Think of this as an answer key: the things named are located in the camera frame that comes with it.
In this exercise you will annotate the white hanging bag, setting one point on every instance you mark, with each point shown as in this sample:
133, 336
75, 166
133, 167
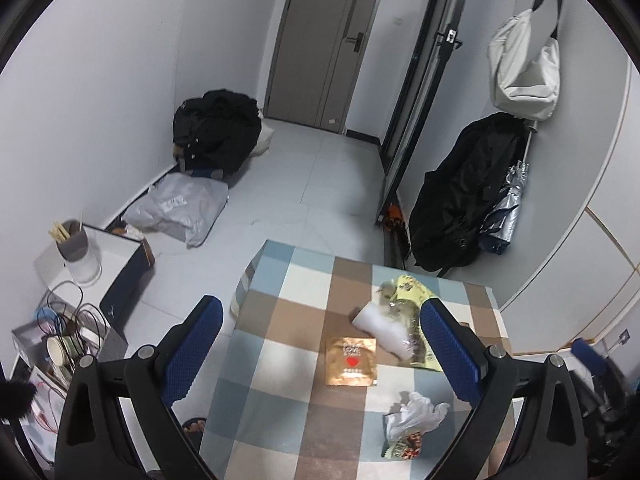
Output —
524, 87

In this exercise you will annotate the grey plastic bag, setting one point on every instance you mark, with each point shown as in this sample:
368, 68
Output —
180, 206

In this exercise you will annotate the open dark blue box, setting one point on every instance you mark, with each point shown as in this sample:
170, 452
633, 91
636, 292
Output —
124, 261

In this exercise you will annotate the grey door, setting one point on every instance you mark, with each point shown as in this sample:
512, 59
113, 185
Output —
316, 61

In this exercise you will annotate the hanging black coat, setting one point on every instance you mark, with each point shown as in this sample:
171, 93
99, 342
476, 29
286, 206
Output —
456, 197

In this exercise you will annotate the printed snack wrapper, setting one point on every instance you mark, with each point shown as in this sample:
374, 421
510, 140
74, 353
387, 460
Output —
406, 447

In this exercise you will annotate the black framed glass door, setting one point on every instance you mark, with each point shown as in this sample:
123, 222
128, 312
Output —
437, 39

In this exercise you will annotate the white tissue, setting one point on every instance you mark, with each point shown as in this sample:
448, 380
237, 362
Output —
418, 415

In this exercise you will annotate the silver folded umbrella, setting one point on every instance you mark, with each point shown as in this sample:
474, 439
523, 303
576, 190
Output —
497, 230

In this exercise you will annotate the beige bag on floor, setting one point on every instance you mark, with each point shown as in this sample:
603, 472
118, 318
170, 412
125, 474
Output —
263, 141

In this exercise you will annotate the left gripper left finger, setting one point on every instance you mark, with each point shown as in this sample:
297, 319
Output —
93, 439

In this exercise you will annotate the black clothes pile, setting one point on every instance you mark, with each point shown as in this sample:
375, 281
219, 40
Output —
216, 132

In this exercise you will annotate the large yellow snack bag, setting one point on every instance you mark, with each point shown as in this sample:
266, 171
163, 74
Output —
402, 301

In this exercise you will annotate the checkered blanket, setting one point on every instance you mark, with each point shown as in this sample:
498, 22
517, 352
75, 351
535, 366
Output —
302, 393

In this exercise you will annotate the grey chopstick holder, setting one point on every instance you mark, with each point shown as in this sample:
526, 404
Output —
71, 239

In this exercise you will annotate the gold heart sachet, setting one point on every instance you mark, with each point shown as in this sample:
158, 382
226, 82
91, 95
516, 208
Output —
351, 362

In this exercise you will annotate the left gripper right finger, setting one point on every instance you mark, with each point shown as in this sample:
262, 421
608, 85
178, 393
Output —
549, 439

